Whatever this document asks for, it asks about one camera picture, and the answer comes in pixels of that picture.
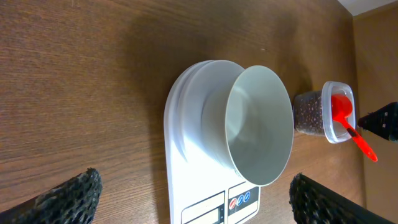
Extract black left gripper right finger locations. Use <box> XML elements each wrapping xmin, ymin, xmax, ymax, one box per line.
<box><xmin>289</xmin><ymin>173</ymin><xmax>393</xmax><ymax>224</ymax></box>

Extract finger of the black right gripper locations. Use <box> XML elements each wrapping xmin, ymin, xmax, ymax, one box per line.
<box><xmin>358</xmin><ymin>102</ymin><xmax>397</xmax><ymax>142</ymax></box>

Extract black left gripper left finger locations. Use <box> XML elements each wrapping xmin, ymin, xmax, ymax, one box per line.
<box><xmin>1</xmin><ymin>168</ymin><xmax>103</xmax><ymax>224</ymax></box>

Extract red measuring scoop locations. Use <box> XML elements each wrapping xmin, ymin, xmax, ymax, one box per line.
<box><xmin>331</xmin><ymin>95</ymin><xmax>378</xmax><ymax>162</ymax></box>

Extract white bowl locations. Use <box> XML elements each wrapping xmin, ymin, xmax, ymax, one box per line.
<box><xmin>201</xmin><ymin>65</ymin><xmax>294</xmax><ymax>187</ymax></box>

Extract white digital kitchen scale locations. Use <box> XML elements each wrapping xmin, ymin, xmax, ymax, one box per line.
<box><xmin>164</xmin><ymin>60</ymin><xmax>261</xmax><ymax>223</ymax></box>

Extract clear plastic container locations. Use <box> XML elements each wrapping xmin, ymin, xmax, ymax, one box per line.
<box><xmin>292</xmin><ymin>80</ymin><xmax>356</xmax><ymax>144</ymax></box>

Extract red adzuki beans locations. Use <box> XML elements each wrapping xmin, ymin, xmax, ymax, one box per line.
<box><xmin>293</xmin><ymin>90</ymin><xmax>325</xmax><ymax>136</ymax></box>

